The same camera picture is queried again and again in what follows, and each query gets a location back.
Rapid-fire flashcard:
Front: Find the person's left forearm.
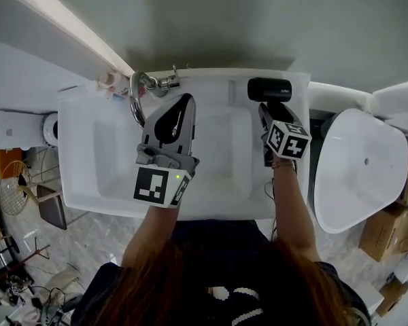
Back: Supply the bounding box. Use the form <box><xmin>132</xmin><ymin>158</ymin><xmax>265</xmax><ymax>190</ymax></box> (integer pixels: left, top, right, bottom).
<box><xmin>122</xmin><ymin>203</ymin><xmax>182</xmax><ymax>272</ymax></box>

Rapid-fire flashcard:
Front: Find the white round domed device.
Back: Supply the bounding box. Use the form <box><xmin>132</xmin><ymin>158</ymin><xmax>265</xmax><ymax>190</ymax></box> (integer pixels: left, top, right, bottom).
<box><xmin>41</xmin><ymin>113</ymin><xmax>60</xmax><ymax>147</ymax></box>

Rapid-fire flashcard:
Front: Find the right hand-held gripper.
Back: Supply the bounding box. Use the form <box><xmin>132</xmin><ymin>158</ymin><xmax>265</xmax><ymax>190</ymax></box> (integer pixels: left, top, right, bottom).
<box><xmin>258</xmin><ymin>102</ymin><xmax>313</xmax><ymax>167</ymax></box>

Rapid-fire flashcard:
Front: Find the yellow wire basket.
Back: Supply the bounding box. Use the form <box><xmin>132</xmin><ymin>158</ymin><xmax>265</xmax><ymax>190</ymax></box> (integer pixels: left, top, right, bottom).
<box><xmin>0</xmin><ymin>159</ymin><xmax>39</xmax><ymax>217</ymax></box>

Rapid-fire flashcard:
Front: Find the chrome faucet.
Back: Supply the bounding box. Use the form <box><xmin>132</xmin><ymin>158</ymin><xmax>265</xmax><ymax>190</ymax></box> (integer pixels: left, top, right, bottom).
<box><xmin>129</xmin><ymin>64</ymin><xmax>182</xmax><ymax>129</ymax></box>

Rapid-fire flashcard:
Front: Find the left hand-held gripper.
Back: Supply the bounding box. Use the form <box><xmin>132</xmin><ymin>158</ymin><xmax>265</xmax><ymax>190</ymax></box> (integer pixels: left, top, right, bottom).
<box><xmin>133</xmin><ymin>92</ymin><xmax>201</xmax><ymax>210</ymax></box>

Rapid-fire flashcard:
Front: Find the large cardboard box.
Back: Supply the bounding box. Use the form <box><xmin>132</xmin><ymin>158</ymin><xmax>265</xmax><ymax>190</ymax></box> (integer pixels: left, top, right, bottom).
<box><xmin>358</xmin><ymin>203</ymin><xmax>408</xmax><ymax>263</ymax></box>

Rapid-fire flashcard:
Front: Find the person's dark shirt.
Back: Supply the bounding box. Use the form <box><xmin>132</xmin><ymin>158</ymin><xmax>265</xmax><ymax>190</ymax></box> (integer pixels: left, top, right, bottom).
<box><xmin>70</xmin><ymin>218</ymin><xmax>372</xmax><ymax>326</ymax></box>

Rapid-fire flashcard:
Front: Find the thin gripper cable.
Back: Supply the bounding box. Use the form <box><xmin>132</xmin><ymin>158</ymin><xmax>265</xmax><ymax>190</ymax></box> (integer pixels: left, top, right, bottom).
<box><xmin>264</xmin><ymin>177</ymin><xmax>280</xmax><ymax>241</ymax></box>

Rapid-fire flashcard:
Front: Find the white water dispenser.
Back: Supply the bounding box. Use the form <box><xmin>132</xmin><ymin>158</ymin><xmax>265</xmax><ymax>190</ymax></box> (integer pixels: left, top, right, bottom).
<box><xmin>0</xmin><ymin>109</ymin><xmax>59</xmax><ymax>149</ymax></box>

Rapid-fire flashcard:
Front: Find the black hair dryer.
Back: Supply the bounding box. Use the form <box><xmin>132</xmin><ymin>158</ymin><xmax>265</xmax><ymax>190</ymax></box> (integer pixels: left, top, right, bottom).
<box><xmin>247</xmin><ymin>77</ymin><xmax>294</xmax><ymax>115</ymax></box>

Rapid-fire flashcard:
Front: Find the person's right forearm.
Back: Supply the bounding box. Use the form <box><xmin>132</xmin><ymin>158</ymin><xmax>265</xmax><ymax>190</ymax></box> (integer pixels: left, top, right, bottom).
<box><xmin>271</xmin><ymin>160</ymin><xmax>322</xmax><ymax>264</ymax></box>

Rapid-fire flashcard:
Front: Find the white sink basin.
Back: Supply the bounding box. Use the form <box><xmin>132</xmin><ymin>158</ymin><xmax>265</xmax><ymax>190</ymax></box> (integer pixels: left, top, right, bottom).
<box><xmin>56</xmin><ymin>67</ymin><xmax>312</xmax><ymax>222</ymax></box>

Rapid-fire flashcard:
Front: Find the orange cloth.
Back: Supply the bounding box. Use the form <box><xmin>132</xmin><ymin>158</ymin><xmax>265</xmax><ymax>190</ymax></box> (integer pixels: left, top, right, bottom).
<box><xmin>0</xmin><ymin>147</ymin><xmax>25</xmax><ymax>170</ymax></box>

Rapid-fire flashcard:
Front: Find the white oval tub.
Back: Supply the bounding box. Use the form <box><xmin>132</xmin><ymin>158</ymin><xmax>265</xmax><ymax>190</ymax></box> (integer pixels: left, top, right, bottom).
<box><xmin>313</xmin><ymin>107</ymin><xmax>408</xmax><ymax>235</ymax></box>

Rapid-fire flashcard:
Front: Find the brown cushioned stool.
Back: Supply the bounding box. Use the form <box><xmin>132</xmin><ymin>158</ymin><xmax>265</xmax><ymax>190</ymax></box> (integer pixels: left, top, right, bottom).
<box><xmin>36</xmin><ymin>184</ymin><xmax>69</xmax><ymax>232</ymax></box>

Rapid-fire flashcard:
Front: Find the white pump soap bottle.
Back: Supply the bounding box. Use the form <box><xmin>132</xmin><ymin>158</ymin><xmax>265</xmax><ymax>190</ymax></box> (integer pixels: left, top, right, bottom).
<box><xmin>98</xmin><ymin>71</ymin><xmax>122</xmax><ymax>88</ymax></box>

